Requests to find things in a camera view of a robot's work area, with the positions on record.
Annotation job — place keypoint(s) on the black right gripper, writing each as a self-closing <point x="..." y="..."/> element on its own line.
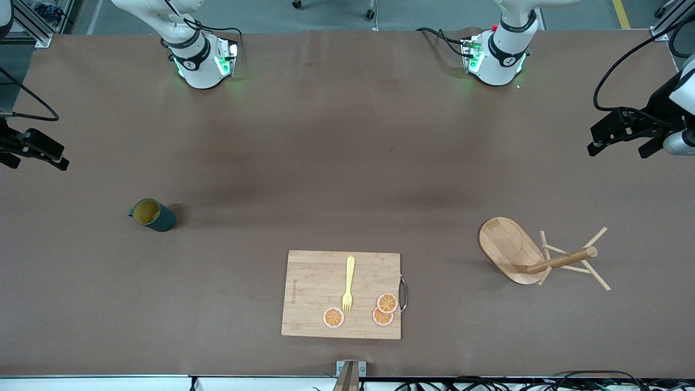
<point x="6" y="142"/>

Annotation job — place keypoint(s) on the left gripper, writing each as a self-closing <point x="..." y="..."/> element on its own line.
<point x="658" y="107"/>

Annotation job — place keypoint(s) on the teal mug yellow inside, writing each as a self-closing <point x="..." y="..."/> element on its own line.
<point x="155" y="216"/>

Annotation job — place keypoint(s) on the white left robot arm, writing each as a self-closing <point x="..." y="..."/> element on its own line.
<point x="502" y="65"/>

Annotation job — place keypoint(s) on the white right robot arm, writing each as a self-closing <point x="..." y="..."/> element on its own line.
<point x="198" y="70"/>

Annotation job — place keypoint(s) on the wooden mug tree rack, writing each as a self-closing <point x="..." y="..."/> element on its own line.
<point x="507" y="247"/>

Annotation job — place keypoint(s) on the orange slice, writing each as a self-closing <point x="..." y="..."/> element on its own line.
<point x="380" y="319"/>
<point x="387" y="301"/>
<point x="333" y="317"/>

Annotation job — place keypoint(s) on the bamboo cutting board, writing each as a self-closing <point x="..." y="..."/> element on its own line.
<point x="315" y="293"/>

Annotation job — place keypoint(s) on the yellow fork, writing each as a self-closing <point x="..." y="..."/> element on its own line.
<point x="349" y="279"/>

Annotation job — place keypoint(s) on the aluminium frame post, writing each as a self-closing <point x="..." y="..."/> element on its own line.
<point x="32" y="24"/>
<point x="670" y="24"/>

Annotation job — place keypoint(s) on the aluminium camera post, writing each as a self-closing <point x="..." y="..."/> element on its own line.
<point x="350" y="374"/>

